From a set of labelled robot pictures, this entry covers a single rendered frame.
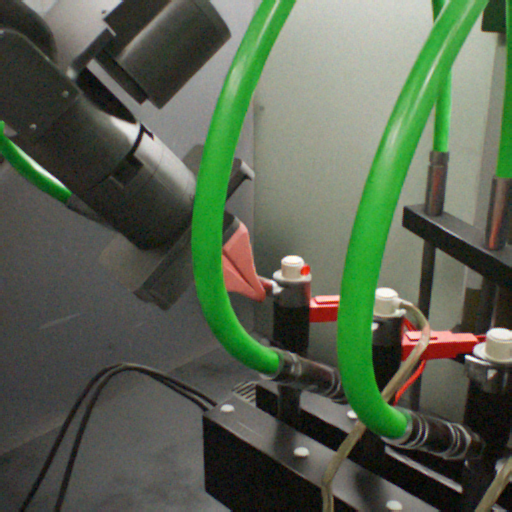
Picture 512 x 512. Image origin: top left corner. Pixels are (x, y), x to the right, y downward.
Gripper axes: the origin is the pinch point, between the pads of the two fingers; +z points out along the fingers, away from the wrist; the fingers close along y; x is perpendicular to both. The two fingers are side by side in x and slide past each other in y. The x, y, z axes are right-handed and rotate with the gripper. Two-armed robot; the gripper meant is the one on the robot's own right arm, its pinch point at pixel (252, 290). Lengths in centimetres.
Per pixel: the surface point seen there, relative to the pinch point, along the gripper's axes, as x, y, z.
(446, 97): 5.0, 24.2, 7.0
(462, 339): -9.4, 6.3, 9.3
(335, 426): -2.2, -3.6, 13.1
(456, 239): 0.5, 15.1, 13.9
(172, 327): 34.7, -7.1, 20.9
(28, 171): 10.1, -3.5, -14.1
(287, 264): 0.4, 3.1, 1.3
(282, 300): 0.2, 1.0, 2.8
